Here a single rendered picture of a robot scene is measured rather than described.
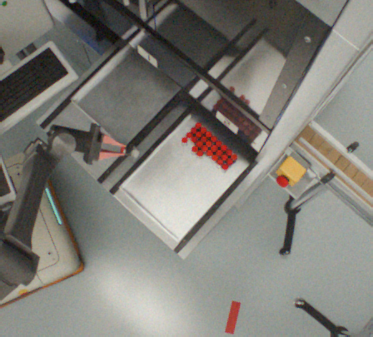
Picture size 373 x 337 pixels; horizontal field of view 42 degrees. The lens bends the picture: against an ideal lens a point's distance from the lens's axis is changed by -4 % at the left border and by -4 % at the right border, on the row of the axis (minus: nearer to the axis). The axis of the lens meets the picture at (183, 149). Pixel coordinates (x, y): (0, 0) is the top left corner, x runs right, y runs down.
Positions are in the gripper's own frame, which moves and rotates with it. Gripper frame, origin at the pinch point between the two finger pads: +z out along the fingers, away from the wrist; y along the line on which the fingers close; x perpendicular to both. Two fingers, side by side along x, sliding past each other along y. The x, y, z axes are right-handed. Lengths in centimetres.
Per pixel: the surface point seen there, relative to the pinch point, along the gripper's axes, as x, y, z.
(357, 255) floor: 56, -36, 150
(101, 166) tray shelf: 34.9, -10.9, 4.9
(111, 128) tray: 39.1, 1.6, 6.1
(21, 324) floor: 103, -108, 0
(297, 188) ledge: 8, -2, 65
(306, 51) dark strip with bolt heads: -49, 31, 15
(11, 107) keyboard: 61, 0, -27
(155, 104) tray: 37.2, 13.1, 18.8
